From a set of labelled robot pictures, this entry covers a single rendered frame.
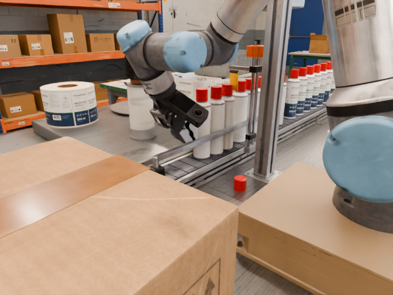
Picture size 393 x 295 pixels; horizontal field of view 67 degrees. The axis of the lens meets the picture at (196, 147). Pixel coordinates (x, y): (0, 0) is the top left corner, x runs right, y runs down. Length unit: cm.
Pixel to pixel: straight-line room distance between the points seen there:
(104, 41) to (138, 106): 393
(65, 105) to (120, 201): 101
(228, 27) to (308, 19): 823
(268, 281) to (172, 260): 41
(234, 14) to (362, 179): 40
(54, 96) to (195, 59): 75
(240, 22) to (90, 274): 56
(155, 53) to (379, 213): 49
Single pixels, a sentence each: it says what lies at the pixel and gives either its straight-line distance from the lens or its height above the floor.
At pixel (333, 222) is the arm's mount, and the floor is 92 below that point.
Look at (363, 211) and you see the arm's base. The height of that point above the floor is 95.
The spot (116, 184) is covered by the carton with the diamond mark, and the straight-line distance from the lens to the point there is 25.
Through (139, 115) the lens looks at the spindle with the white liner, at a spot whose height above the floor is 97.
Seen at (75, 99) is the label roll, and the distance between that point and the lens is 122.
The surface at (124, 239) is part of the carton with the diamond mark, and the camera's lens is 19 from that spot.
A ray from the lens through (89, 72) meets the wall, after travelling 562.
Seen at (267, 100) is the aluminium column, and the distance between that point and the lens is 83.
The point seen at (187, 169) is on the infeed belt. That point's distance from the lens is 81.
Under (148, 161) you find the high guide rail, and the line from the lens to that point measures 68.
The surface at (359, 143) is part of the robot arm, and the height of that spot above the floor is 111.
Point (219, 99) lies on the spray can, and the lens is 85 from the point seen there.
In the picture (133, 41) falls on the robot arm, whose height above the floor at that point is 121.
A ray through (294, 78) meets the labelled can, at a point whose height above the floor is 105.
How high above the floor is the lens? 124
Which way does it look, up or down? 22 degrees down
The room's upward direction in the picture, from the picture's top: straight up
